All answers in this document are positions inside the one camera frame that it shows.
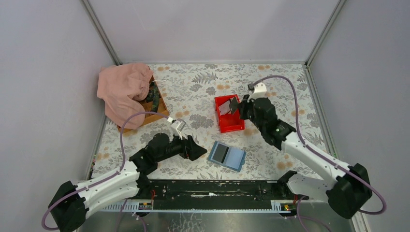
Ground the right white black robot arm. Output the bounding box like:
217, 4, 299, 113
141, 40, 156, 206
238, 94, 372, 219

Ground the floral patterned table mat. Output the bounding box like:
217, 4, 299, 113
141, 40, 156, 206
91, 63, 334, 181

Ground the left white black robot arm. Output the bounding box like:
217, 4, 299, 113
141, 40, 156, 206
48, 133, 207, 232

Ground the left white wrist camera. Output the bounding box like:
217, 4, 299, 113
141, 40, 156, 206
167, 117, 186, 140

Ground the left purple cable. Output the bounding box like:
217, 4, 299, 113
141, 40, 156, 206
42, 112, 174, 232

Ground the purple cable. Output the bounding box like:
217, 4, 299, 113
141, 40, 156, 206
42, 112, 174, 232
248, 75, 388, 232

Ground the white card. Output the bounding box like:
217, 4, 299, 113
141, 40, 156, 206
218, 100, 231, 116

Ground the dark green patterned item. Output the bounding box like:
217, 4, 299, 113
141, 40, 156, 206
146, 81, 161, 113

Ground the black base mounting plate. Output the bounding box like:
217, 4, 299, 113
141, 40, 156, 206
131, 179, 302, 209

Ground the pink cloth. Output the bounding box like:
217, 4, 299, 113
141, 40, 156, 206
97, 63, 153, 127

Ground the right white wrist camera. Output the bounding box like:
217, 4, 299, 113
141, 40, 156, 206
247, 82, 267, 102

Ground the blue card holder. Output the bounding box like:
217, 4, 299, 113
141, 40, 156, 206
208, 142, 247, 172

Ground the red plastic bin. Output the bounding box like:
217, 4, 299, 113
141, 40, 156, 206
214, 94, 245, 133

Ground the white slotted cable duct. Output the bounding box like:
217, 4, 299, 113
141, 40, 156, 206
93, 201, 296, 214

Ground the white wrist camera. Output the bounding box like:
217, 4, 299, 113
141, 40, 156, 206
247, 82, 267, 102
167, 117, 186, 140

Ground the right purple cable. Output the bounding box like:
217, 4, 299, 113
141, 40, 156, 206
248, 75, 388, 232

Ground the dark grey card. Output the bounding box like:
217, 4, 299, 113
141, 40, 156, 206
229, 96, 239, 115

